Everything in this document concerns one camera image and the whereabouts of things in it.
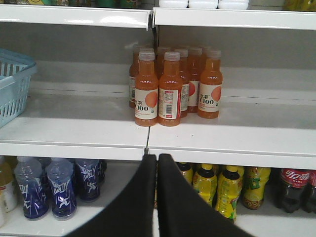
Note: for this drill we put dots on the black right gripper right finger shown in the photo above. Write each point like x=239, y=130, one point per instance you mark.
x=182, y=212

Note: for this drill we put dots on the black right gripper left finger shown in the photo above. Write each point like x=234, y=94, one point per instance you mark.
x=130, y=214

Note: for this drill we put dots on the light blue plastic basket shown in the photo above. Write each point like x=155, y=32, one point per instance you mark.
x=15, y=74

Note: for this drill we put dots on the yellow lemon tea bottle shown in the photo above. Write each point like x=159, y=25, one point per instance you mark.
x=205, y=182
x=228, y=192
x=255, y=179

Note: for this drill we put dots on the blue sports drink bottle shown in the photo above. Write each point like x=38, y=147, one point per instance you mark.
x=29, y=173
x=60, y=177

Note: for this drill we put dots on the orange C100 juice bottle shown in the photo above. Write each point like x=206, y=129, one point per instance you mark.
x=146, y=91
x=210, y=86
x=169, y=91

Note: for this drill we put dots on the dark cola bottle red label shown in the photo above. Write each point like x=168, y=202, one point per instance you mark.
x=290, y=188

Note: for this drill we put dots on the white metal shelf unit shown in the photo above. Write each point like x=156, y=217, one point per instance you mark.
x=77, y=105

